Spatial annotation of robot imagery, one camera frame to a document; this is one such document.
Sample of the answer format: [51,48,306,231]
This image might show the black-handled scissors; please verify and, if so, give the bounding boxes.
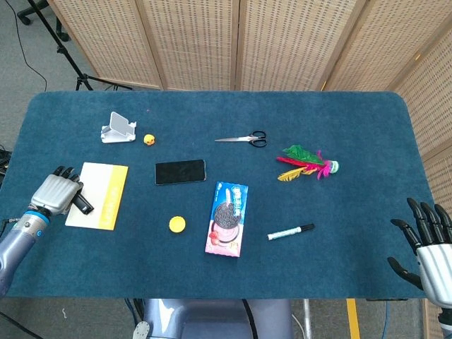
[214,130,268,148]

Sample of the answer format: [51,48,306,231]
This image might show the oreo cookie box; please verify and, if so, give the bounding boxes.
[204,181,249,258]

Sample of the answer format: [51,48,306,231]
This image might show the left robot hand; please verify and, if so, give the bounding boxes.
[29,165,85,216]

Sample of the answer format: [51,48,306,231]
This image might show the wooden folding screen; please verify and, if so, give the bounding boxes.
[47,0,452,339]

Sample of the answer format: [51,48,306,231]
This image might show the black tripod stand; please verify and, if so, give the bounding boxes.
[27,0,133,92]

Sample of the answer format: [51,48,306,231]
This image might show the black stapler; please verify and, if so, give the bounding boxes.
[72,190,95,215]

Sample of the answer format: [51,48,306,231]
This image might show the black floor cable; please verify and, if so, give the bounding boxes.
[4,0,48,92]

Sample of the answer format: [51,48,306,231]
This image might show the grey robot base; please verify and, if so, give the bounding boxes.
[132,298,295,339]

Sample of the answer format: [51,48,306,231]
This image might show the black smartphone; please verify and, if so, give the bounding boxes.
[154,159,207,186]

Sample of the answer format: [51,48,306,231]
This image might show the blue table mat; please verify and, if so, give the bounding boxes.
[0,90,446,301]

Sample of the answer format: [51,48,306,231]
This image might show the white and yellow notebook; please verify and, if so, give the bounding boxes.
[64,162,129,232]

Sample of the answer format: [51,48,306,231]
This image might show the white marker with black cap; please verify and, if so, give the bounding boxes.
[267,222,316,242]

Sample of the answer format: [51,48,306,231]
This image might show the black office chair base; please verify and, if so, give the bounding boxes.
[16,0,71,42]

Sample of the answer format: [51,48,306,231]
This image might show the white phone stand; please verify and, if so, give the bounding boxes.
[100,111,138,144]

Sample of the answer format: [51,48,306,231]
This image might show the colourful feather shuttlecock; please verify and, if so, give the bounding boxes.
[276,144,340,182]

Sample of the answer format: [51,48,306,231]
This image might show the yellow round cap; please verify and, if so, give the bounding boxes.
[168,215,186,234]

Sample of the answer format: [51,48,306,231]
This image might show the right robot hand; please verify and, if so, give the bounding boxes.
[386,197,452,309]

